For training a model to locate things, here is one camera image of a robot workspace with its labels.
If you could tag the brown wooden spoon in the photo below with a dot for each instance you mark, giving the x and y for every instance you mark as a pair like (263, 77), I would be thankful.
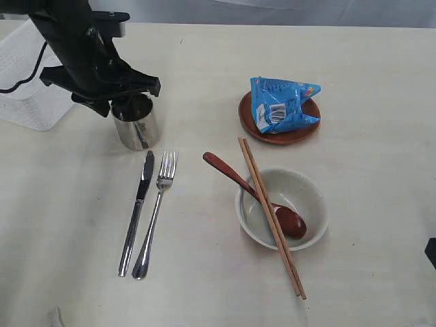
(291, 222)

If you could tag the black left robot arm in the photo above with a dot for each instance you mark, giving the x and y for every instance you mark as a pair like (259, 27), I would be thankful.
(68, 29)

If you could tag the white perforated plastic basket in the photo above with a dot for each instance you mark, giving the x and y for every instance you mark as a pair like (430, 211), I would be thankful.
(32, 104)

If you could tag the brown round plate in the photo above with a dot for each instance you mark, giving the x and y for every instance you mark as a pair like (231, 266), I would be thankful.
(282, 139)

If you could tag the silver table knife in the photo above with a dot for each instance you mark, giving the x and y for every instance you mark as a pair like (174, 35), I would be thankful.
(145, 179)

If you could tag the wooden chopstick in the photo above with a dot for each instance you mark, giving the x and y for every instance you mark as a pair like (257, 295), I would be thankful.
(276, 218)
(265, 211)

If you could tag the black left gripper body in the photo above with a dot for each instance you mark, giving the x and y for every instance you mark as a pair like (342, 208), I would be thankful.
(87, 83)

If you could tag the blue snack bag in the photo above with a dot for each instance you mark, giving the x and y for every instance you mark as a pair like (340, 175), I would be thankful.
(276, 105)

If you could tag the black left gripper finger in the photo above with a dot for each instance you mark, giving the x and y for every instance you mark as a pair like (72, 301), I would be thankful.
(102, 107)

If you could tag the speckled white bowl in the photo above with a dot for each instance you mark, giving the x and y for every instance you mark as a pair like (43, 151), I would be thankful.
(291, 189)

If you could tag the silver fork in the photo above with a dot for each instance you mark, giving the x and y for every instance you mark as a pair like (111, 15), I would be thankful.
(164, 182)

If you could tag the shiny metal tray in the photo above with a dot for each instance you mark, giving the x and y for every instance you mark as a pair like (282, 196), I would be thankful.
(135, 121)

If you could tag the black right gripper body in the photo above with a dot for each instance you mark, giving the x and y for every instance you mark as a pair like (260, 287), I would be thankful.
(430, 250)

